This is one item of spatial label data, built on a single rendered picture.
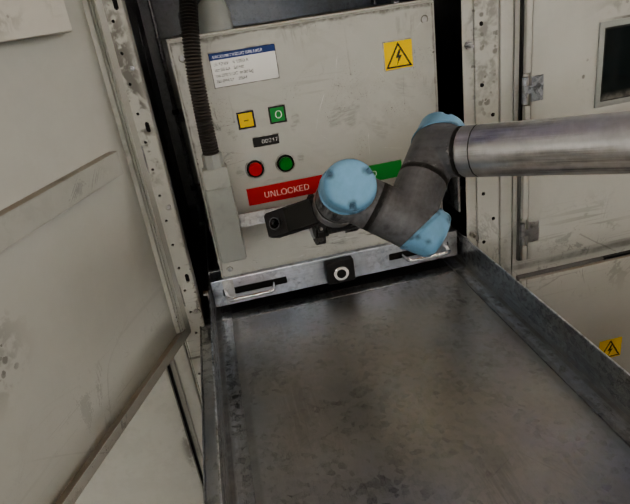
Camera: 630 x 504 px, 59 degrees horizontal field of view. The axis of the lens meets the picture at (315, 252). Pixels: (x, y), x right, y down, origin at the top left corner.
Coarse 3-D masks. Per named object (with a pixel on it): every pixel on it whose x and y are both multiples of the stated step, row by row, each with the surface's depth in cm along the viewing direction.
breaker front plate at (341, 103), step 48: (240, 48) 100; (288, 48) 102; (336, 48) 104; (432, 48) 107; (240, 96) 104; (288, 96) 105; (336, 96) 107; (384, 96) 109; (432, 96) 111; (192, 144) 105; (240, 144) 107; (288, 144) 109; (336, 144) 111; (384, 144) 113; (240, 192) 111; (288, 240) 117; (336, 240) 119; (384, 240) 121
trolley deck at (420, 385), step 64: (256, 320) 115; (320, 320) 111; (384, 320) 108; (448, 320) 105; (256, 384) 96; (320, 384) 93; (384, 384) 91; (448, 384) 89; (512, 384) 87; (256, 448) 82; (320, 448) 80; (384, 448) 79; (448, 448) 77; (512, 448) 75; (576, 448) 74
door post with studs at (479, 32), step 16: (464, 0) 101; (480, 0) 101; (496, 0) 102; (464, 16) 102; (480, 16) 102; (496, 16) 103; (464, 32) 103; (480, 32) 103; (496, 32) 104; (464, 48) 104; (480, 48) 104; (496, 48) 105; (464, 64) 105; (480, 64) 106; (496, 64) 106; (464, 80) 107; (480, 80) 107; (496, 80) 107; (464, 96) 108; (480, 96) 108; (496, 96) 109; (464, 112) 109; (480, 112) 109; (496, 112) 110; (480, 192) 116; (496, 192) 117; (480, 208) 118; (496, 208) 118; (480, 224) 119; (496, 224) 120; (480, 240) 121; (496, 240) 121; (496, 256) 123
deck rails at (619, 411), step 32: (480, 256) 114; (480, 288) 113; (512, 288) 103; (512, 320) 102; (544, 320) 94; (224, 352) 105; (544, 352) 92; (576, 352) 87; (224, 384) 96; (576, 384) 84; (608, 384) 80; (224, 416) 89; (608, 416) 78; (224, 448) 80; (224, 480) 72
